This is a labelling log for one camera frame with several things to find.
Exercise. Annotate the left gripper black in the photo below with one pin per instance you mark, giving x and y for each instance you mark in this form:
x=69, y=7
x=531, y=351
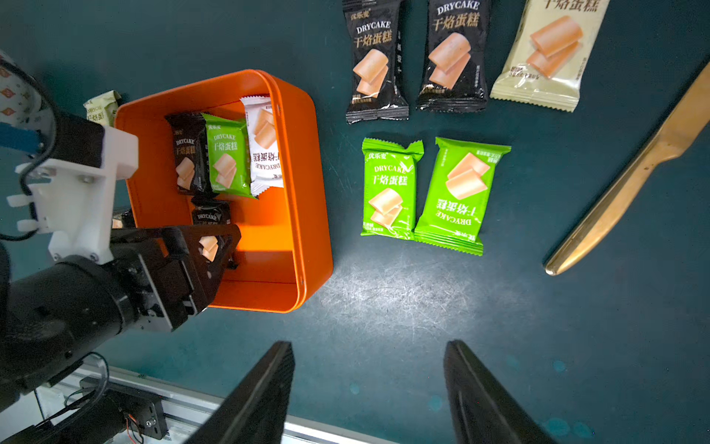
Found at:
x=171, y=274

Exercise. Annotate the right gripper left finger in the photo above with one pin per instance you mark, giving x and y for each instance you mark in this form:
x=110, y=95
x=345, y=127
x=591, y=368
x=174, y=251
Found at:
x=256, y=411

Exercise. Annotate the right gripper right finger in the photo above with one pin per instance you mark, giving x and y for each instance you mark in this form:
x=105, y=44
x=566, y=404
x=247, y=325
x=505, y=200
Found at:
x=482, y=411

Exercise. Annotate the black cookie packet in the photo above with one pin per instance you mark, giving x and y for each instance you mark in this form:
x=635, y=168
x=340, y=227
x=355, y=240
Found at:
x=453, y=79
x=211, y=212
x=190, y=152
x=373, y=28

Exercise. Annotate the green cookie packet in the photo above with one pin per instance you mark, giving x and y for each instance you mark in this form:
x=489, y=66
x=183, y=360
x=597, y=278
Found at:
x=390, y=188
x=229, y=156
x=458, y=195

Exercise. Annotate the white cookie packet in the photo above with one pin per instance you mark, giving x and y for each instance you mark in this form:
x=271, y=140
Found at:
x=265, y=165

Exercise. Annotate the cream cookie packet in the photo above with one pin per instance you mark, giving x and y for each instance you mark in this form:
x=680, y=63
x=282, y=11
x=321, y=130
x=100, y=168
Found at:
x=102, y=109
x=550, y=53

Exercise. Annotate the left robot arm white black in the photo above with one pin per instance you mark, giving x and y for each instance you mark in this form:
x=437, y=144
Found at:
x=51, y=320

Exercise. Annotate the orange storage box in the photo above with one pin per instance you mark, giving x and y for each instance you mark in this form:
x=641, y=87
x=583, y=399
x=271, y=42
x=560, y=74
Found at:
x=284, y=256

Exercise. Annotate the golden knife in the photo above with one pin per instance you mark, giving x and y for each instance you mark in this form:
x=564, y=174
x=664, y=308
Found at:
x=672, y=139

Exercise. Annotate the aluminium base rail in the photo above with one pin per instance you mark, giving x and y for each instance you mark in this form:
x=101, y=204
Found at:
x=180, y=411

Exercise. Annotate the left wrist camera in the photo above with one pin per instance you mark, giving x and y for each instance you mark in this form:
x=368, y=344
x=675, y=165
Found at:
x=76, y=205

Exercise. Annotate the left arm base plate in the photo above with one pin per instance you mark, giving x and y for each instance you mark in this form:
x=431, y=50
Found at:
x=122, y=414

